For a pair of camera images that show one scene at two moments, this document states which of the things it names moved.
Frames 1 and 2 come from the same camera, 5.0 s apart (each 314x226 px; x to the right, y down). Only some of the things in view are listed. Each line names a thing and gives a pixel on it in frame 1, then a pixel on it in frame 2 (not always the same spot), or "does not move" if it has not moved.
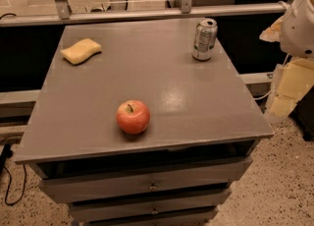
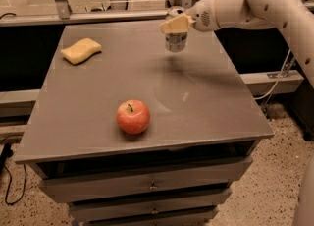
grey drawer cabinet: [203, 127] does not move
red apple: [132, 116] does not move
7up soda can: [205, 38] to [176, 42]
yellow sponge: [80, 50] does not move
